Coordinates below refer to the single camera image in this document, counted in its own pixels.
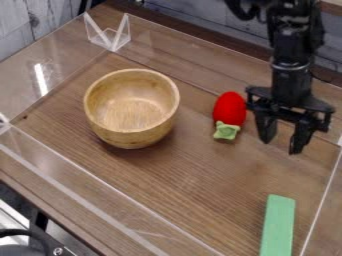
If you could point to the wooden bowl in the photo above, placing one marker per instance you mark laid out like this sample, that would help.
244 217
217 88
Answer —
130 106

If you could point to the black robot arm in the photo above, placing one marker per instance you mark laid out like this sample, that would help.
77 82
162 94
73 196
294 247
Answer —
296 36

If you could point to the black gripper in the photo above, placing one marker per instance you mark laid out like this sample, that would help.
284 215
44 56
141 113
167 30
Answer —
309 113

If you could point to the clear acrylic corner bracket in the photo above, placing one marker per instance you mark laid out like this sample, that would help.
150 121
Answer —
109 38

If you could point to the green tape strip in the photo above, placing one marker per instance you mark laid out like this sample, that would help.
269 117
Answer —
278 226

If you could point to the red plush strawberry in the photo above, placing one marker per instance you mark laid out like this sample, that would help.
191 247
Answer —
229 115

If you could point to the black metal table leg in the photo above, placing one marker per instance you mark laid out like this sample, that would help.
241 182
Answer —
39 219

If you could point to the clear acrylic front wall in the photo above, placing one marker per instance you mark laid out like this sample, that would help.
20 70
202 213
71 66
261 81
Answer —
115 225

